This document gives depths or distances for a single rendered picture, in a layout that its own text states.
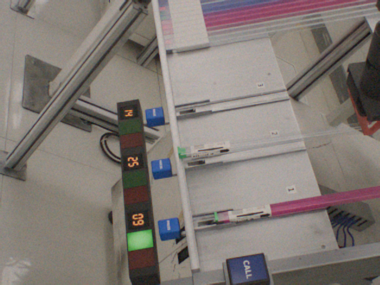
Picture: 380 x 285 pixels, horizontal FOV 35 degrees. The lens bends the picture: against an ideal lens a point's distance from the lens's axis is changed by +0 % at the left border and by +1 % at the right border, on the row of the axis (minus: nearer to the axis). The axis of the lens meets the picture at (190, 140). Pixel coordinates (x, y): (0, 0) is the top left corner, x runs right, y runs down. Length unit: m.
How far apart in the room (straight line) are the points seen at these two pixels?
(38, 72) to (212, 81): 1.07
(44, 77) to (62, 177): 0.39
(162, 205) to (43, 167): 0.43
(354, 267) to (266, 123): 0.27
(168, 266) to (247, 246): 0.61
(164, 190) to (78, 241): 0.31
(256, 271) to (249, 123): 0.29
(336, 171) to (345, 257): 0.71
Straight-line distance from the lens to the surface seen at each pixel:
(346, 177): 1.55
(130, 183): 0.94
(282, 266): 0.82
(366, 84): 0.87
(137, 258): 0.87
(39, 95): 1.96
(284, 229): 0.87
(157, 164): 0.93
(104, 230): 1.78
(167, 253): 1.46
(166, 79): 1.04
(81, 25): 2.36
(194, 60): 1.09
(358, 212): 1.39
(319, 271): 0.84
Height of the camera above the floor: 1.27
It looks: 34 degrees down
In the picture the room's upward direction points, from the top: 47 degrees clockwise
